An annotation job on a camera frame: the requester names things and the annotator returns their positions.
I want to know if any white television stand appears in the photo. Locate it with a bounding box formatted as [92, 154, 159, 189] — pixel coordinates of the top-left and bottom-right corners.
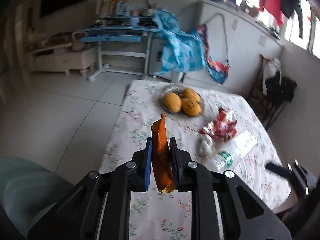
[29, 45, 98, 75]

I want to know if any wooden chair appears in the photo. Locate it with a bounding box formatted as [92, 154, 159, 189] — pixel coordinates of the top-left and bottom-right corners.
[247, 54, 276, 128]

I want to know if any long orange peel strip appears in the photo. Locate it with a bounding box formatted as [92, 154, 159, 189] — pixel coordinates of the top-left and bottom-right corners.
[151, 114, 176, 194]

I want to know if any red snack wrapper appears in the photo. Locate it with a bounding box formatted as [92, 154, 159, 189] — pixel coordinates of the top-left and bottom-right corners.
[200, 107, 238, 142]

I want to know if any row of books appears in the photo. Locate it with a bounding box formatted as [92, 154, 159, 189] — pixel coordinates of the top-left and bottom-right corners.
[99, 0, 118, 17]

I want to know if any floral tablecloth covered table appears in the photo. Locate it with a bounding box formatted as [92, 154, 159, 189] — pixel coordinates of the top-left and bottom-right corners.
[99, 79, 293, 240]

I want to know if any black hanging cord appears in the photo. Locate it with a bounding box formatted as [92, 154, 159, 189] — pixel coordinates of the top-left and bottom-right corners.
[206, 14, 230, 67]

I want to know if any blue checked plastic bag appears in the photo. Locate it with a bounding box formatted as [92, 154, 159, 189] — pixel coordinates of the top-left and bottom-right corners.
[152, 9, 208, 76]

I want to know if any yellow mango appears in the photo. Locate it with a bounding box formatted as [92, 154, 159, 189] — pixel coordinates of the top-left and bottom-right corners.
[181, 97, 202, 117]
[183, 88, 202, 103]
[163, 92, 182, 113]

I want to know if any grey fruit plate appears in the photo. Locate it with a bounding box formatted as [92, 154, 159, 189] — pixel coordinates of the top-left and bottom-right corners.
[159, 84, 206, 118]

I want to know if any colourful printed bag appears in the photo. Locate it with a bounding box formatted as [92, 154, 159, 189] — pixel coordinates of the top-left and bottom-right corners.
[191, 24, 230, 85]

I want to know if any white cabinet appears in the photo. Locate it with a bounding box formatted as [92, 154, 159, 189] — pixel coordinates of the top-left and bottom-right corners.
[184, 0, 284, 91]

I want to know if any pale blue chair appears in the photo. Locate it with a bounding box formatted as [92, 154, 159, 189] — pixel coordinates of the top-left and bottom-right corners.
[0, 156, 73, 240]

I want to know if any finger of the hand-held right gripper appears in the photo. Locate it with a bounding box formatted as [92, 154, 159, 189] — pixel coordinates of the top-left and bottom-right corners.
[265, 162, 292, 178]

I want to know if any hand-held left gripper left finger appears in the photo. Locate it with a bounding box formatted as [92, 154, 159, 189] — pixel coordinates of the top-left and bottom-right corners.
[27, 137, 153, 240]

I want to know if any pen holder with pens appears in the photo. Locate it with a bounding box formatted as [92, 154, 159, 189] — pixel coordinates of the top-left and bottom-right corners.
[145, 1, 157, 17]

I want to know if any blue study desk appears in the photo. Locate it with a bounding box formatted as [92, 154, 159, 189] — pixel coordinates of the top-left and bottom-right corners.
[75, 16, 161, 82]

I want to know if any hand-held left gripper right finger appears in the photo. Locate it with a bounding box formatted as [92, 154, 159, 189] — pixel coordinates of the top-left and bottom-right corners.
[169, 137, 292, 240]

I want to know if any red hanging garment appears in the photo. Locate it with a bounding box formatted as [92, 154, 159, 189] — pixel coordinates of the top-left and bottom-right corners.
[260, 0, 286, 27]

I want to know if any small white tissue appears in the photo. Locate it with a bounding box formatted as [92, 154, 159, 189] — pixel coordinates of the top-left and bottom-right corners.
[199, 136, 216, 157]

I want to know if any white sack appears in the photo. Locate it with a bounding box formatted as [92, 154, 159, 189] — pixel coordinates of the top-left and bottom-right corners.
[265, 57, 282, 81]

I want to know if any pale kettlebell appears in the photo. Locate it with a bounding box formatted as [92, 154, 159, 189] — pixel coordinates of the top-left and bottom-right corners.
[72, 31, 84, 51]

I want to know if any clear plastic bottle green label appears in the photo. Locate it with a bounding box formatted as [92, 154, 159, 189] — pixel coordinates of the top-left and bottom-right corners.
[209, 130, 258, 173]

